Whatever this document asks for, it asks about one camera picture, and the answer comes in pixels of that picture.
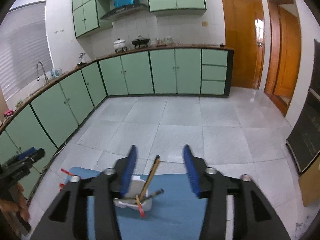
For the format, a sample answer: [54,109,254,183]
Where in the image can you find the black chopstick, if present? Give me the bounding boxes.
[140,189,164,203]

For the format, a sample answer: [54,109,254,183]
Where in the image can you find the black disinfection cabinet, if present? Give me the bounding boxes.
[286,40,319,174]

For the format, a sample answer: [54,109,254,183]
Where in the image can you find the blue table mat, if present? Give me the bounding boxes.
[65,166,208,240]

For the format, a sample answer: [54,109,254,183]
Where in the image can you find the cardboard box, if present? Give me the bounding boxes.
[298,157,320,207]

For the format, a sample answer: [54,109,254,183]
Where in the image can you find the green lower kitchen cabinets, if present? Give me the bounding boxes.
[0,44,235,196]

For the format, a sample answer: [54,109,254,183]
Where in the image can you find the open wooden door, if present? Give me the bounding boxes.
[264,0,302,115]

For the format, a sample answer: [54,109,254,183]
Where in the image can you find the closed wooden door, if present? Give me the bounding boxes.
[222,0,265,89]

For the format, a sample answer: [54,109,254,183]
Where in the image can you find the black wok with lid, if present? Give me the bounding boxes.
[131,35,150,49]

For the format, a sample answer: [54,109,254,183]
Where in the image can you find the person's left hand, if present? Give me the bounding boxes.
[0,182,30,222]

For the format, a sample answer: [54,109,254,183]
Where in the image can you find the window blind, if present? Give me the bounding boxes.
[1,2,53,100]

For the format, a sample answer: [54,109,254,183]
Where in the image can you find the white twin utensil holder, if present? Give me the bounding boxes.
[114,175,152,211]

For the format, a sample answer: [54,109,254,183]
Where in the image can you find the blue range hood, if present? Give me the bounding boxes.
[97,0,149,22]

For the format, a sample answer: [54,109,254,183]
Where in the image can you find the chrome kitchen faucet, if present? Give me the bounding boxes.
[36,61,50,84]

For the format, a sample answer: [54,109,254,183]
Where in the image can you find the white cooking pot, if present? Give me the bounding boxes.
[113,38,127,53]

